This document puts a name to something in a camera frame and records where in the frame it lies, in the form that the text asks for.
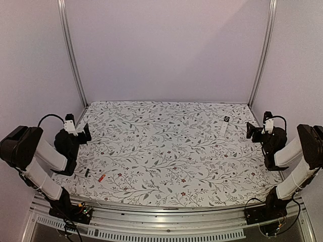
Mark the white remote control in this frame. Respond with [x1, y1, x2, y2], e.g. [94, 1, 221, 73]
[219, 116, 230, 137]

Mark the red orange battery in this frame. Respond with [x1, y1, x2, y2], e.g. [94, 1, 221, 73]
[98, 174, 105, 183]

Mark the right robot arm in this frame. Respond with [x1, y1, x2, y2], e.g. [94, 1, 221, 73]
[244, 119, 322, 223]

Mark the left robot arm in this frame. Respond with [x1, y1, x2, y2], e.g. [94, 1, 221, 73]
[1, 120, 91, 219]

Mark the floral patterned table mat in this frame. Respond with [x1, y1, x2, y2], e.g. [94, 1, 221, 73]
[52, 101, 282, 207]

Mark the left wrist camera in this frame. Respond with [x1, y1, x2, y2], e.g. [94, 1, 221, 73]
[64, 113, 78, 136]

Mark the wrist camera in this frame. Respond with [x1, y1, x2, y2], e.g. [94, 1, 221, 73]
[64, 113, 78, 136]
[261, 111, 274, 134]

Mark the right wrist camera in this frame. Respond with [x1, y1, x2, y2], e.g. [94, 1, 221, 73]
[261, 111, 274, 134]

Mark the right camera cable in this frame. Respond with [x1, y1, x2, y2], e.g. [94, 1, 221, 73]
[271, 115, 288, 132]

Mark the camera cable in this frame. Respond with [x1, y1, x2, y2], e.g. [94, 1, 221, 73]
[271, 115, 288, 132]
[37, 114, 67, 127]

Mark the left camera cable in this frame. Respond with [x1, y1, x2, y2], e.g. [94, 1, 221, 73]
[37, 114, 67, 127]

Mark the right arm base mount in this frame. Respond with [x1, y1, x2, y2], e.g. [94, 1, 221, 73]
[244, 205, 287, 225]

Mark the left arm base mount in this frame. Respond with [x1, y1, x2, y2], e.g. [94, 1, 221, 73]
[49, 203, 93, 225]

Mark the front aluminium rail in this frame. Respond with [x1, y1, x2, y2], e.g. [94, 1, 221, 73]
[22, 195, 317, 241]

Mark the right aluminium frame post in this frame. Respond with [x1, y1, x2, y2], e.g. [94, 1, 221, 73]
[248, 0, 278, 109]

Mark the aluminium frame post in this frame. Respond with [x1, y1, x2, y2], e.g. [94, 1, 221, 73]
[248, 0, 278, 109]
[57, 0, 88, 108]

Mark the left aluminium frame post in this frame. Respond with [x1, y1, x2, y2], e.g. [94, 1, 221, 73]
[57, 0, 88, 108]

